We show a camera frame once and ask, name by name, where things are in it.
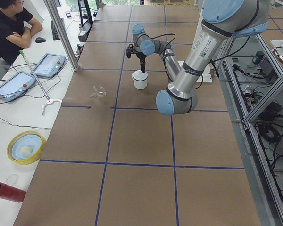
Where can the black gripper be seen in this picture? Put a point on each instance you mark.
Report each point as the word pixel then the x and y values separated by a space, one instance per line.
pixel 140 56

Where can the clear plastic funnel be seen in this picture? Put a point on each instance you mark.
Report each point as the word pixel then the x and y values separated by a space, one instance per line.
pixel 98 91

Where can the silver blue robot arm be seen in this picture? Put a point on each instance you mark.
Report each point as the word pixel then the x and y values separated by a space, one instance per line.
pixel 221 19

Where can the white enamel mug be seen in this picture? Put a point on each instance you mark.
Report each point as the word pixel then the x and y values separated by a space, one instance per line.
pixel 140 84

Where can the black keyboard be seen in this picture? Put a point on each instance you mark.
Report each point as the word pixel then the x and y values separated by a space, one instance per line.
pixel 55 34

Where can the teach pendant far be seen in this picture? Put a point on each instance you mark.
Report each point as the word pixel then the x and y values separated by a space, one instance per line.
pixel 49 65

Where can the teach pendant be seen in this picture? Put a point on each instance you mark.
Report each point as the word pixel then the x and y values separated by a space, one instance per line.
pixel 49 65
pixel 16 86

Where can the grabber stick tool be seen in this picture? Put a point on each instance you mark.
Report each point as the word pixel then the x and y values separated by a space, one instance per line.
pixel 49 101

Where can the black computer mouse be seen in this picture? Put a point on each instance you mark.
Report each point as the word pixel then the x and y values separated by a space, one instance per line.
pixel 40 40

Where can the teach pendant near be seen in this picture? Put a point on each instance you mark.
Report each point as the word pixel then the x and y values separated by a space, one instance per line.
pixel 16 86

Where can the person in black shirt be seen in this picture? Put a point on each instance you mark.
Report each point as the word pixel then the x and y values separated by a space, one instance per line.
pixel 17 27

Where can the yellow rimmed bowl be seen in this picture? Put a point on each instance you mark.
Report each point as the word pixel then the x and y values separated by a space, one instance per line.
pixel 26 147

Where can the clear round lid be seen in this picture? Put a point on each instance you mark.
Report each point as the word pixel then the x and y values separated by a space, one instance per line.
pixel 12 179

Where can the red cylinder tube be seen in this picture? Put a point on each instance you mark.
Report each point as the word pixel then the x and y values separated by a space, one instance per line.
pixel 11 193

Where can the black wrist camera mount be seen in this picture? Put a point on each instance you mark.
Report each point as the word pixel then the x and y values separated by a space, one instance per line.
pixel 130 50

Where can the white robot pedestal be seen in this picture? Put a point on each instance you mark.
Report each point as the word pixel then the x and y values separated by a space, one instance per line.
pixel 206 76

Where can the aluminium frame post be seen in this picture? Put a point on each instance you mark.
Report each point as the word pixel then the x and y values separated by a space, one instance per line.
pixel 53 12

